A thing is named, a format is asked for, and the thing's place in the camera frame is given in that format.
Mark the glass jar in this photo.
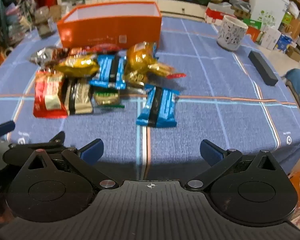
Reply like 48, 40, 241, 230
34, 6, 56, 38

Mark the white chest freezer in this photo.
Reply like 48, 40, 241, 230
242, 0, 290, 28

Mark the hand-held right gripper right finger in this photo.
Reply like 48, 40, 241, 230
185, 140, 283, 189

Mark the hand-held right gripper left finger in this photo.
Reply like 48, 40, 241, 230
22, 139, 118, 189

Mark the gold foil snack packet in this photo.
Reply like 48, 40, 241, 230
124, 70, 148, 88
148, 62, 187, 80
125, 42, 158, 79

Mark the blue chair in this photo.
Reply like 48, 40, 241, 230
285, 68, 300, 130

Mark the yellow snack packet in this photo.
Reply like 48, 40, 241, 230
54, 54, 101, 78

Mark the white patterned mug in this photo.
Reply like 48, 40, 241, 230
216, 15, 249, 52

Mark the blue snack packet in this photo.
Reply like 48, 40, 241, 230
136, 84, 180, 128
89, 54, 127, 90

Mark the red white carton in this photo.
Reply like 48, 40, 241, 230
204, 2, 232, 26

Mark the white tv stand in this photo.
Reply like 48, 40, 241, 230
85, 0, 208, 19

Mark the black rectangular case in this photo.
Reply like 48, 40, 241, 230
248, 50, 279, 87

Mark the orange cardboard box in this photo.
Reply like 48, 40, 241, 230
57, 1, 163, 50

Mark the green snack packet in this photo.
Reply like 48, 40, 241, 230
93, 88, 125, 108

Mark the red gold snack packet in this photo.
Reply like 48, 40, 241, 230
33, 70, 68, 119

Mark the black gold snack packet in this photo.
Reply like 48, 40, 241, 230
64, 78, 94, 116

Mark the silver brown snack packet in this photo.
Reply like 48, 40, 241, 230
29, 46, 70, 67

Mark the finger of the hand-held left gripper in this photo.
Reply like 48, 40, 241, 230
9, 131, 75, 152
0, 120, 16, 140

